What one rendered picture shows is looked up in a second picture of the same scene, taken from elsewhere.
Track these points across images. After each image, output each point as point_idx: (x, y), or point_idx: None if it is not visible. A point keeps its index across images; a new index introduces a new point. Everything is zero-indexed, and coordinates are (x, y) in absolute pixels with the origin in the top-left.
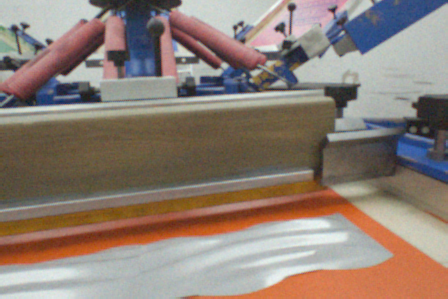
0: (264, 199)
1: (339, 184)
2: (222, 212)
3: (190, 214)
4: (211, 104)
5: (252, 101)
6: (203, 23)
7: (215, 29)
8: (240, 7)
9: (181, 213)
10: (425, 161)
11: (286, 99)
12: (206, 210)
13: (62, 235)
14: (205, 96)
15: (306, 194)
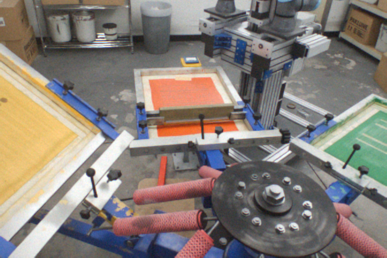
0: (172, 125)
1: (154, 128)
2: (181, 123)
3: (187, 123)
4: (183, 107)
5: (175, 107)
6: (183, 211)
7: (169, 213)
8: None
9: (189, 124)
10: (144, 113)
11: (168, 107)
12: (184, 124)
13: (208, 121)
14: (183, 142)
15: (163, 126)
